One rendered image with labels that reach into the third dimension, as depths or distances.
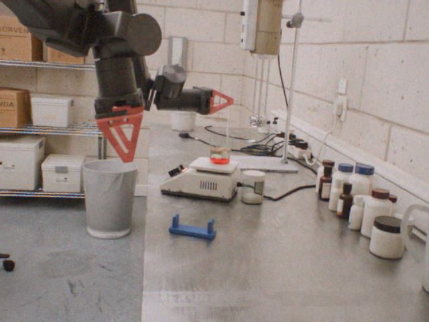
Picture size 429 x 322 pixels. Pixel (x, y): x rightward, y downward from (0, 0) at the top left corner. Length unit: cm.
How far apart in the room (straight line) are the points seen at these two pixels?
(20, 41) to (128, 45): 279
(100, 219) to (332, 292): 224
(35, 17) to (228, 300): 50
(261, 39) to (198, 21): 207
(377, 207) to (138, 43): 68
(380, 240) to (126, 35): 66
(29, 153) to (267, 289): 278
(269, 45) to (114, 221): 167
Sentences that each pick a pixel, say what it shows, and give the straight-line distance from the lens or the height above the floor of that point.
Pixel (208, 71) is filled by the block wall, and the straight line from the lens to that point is 374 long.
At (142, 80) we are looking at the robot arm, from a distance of 118.
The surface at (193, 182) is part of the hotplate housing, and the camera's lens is 131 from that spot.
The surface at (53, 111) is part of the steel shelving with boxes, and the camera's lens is 349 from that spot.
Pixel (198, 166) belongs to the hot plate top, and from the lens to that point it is 131.
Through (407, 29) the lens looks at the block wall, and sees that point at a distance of 147.
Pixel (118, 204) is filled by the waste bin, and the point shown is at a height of 22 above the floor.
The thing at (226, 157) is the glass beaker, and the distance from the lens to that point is 132.
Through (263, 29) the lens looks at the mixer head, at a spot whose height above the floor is 122.
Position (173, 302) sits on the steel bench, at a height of 75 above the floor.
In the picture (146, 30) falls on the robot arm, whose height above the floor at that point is 116.
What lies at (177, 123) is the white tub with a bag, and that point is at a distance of 238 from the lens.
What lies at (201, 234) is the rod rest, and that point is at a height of 76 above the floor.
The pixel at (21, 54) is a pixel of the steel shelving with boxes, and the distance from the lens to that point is 346.
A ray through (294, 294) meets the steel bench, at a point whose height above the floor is 75.
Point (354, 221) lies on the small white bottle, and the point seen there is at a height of 77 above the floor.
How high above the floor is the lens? 114
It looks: 13 degrees down
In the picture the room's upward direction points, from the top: 4 degrees clockwise
